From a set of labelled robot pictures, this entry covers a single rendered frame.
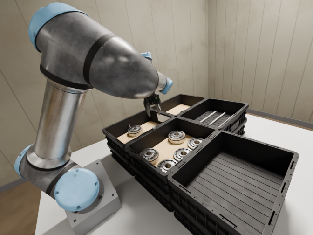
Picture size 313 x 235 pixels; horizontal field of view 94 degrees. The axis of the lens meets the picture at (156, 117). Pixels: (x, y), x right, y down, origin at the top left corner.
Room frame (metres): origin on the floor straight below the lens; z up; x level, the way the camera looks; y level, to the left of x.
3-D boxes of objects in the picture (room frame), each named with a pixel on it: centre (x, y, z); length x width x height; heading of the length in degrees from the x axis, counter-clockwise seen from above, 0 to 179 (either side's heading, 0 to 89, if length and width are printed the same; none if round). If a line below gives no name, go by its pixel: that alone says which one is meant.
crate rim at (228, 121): (0.87, -0.38, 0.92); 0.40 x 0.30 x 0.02; 128
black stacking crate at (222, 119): (0.87, -0.38, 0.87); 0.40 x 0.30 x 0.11; 128
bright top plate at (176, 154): (0.57, -0.10, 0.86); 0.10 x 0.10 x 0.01
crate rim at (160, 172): (0.62, -0.06, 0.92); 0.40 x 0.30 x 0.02; 128
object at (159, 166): (0.50, -0.01, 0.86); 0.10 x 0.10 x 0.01
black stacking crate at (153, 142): (0.62, -0.06, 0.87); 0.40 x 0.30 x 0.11; 128
